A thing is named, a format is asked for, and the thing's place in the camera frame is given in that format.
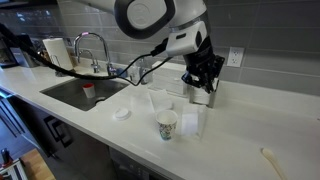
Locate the dark cabinet with handle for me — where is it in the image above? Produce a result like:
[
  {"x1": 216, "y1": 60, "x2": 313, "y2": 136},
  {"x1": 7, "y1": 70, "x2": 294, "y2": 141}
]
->
[{"x1": 9, "y1": 96, "x2": 116, "y2": 180}]

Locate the white cup with red interior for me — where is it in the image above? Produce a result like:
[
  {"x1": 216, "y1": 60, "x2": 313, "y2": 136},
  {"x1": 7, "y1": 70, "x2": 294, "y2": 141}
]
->
[{"x1": 82, "y1": 83, "x2": 95, "y2": 98}]

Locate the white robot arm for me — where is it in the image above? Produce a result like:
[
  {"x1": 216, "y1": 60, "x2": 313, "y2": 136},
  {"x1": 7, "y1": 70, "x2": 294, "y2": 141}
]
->
[{"x1": 76, "y1": 0, "x2": 224, "y2": 93}]

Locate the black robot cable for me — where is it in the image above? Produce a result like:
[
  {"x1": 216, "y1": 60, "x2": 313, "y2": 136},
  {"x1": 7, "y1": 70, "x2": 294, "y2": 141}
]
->
[{"x1": 0, "y1": 23, "x2": 173, "y2": 87}]

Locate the small chrome water tap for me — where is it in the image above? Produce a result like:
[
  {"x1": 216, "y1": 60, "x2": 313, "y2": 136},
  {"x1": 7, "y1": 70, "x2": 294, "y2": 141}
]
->
[{"x1": 79, "y1": 50, "x2": 101, "y2": 73}]

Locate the white plastic cup lid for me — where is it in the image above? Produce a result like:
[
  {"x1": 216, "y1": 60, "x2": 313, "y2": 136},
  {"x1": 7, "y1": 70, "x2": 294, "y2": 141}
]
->
[{"x1": 113, "y1": 108, "x2": 130, "y2": 121}]

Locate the dishwasher front panel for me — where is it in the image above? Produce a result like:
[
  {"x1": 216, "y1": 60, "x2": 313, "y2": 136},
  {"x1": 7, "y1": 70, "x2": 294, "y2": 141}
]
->
[{"x1": 109, "y1": 148, "x2": 171, "y2": 180}]

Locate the wooden spoon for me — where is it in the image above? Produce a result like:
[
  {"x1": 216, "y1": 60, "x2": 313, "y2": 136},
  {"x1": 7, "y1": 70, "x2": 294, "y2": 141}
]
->
[{"x1": 261, "y1": 148, "x2": 288, "y2": 180}]

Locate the tall chrome kitchen faucet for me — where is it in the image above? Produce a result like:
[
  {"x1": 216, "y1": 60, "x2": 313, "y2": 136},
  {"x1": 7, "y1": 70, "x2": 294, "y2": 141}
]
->
[{"x1": 73, "y1": 32, "x2": 116, "y2": 75}]

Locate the green cap dish soap bottle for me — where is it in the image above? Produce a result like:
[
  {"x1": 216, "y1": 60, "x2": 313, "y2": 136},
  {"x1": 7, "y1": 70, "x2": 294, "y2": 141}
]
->
[{"x1": 139, "y1": 58, "x2": 148, "y2": 85}]

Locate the clear soap dispenser bottle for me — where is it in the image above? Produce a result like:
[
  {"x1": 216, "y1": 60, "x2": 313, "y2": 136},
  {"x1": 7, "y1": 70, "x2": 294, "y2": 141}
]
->
[{"x1": 130, "y1": 66, "x2": 140, "y2": 83}]

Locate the stainless steel sink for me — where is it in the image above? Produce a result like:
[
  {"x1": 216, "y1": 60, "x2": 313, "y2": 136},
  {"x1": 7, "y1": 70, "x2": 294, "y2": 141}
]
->
[{"x1": 41, "y1": 78, "x2": 128, "y2": 111}]

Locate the white wall outlet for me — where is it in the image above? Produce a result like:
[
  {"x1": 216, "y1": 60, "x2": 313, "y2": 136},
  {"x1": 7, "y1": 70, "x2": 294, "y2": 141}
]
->
[{"x1": 227, "y1": 47, "x2": 244, "y2": 67}]

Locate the white paper towel box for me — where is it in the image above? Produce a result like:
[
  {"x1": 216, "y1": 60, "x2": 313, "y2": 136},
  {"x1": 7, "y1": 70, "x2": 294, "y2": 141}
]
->
[{"x1": 151, "y1": 62, "x2": 187, "y2": 95}]

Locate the paper towel roll on stand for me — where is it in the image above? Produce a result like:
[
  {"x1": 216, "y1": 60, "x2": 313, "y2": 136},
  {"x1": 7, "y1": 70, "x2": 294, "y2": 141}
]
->
[{"x1": 43, "y1": 38, "x2": 73, "y2": 71}]

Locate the white napkin on counter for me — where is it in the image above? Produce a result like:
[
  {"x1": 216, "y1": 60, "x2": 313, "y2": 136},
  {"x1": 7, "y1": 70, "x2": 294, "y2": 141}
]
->
[{"x1": 149, "y1": 90, "x2": 173, "y2": 112}]

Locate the patterned paper cup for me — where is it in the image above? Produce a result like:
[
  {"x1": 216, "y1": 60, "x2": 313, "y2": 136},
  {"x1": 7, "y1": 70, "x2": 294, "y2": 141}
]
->
[{"x1": 156, "y1": 110, "x2": 178, "y2": 141}]

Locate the blue sponge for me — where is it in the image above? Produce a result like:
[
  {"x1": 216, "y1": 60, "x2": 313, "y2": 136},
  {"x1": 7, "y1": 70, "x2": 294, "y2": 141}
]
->
[{"x1": 116, "y1": 68, "x2": 128, "y2": 78}]

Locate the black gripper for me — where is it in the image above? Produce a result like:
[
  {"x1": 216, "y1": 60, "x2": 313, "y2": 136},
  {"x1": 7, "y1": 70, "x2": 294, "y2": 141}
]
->
[{"x1": 181, "y1": 37, "x2": 225, "y2": 94}]

